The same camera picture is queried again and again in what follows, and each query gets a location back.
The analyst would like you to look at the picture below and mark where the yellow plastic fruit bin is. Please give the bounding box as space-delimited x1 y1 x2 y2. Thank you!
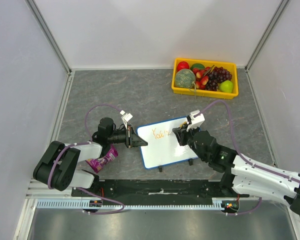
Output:
171 58 239 100

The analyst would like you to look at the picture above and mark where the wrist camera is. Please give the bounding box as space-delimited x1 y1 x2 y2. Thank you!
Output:
119 110 133 129
186 110 205 132

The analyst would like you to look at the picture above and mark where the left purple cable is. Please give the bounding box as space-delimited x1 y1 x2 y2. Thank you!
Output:
46 103 126 216

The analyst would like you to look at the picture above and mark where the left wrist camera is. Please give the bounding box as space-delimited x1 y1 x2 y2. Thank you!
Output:
119 110 133 129

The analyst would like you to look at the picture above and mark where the green round fruit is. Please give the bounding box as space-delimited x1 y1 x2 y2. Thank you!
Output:
190 63 205 71

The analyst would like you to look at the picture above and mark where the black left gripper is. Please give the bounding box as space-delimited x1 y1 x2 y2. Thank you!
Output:
108 124 148 149

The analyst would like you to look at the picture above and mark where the white orange marker pen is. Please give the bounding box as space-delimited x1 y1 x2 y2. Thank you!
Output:
168 121 188 137

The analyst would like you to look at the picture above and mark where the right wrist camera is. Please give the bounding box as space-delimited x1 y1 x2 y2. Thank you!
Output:
186 110 205 132

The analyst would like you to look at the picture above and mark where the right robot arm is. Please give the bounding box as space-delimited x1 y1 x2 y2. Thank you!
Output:
172 126 300 216

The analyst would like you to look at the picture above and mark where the blue framed whiteboard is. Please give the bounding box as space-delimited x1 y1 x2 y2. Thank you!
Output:
136 116 197 170

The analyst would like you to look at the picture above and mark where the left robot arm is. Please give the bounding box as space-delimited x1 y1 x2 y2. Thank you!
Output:
33 117 148 197

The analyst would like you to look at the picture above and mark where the red apple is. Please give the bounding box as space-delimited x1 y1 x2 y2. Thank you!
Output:
176 61 190 72

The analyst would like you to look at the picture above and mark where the green pear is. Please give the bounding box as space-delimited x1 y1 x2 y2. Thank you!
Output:
219 80 234 94

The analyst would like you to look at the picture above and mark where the green netted melon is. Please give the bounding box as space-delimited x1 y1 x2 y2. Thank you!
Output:
174 68 196 89

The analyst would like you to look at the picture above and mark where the purple cable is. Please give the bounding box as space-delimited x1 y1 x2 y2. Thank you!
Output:
46 103 126 216
196 99 300 217

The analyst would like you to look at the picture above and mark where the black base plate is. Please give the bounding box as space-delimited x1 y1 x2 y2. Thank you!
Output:
71 178 251 206

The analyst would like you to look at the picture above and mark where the dark purple grape bunch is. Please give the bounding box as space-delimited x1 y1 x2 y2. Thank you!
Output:
205 66 232 91

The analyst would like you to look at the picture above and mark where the white slotted cable duct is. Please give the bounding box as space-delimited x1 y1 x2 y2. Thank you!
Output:
36 199 234 211

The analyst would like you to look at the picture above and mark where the purple snack bag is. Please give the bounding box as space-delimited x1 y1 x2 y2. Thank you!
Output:
85 144 118 174

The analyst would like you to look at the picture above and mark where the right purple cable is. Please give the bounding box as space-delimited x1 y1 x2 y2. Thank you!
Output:
196 99 300 217

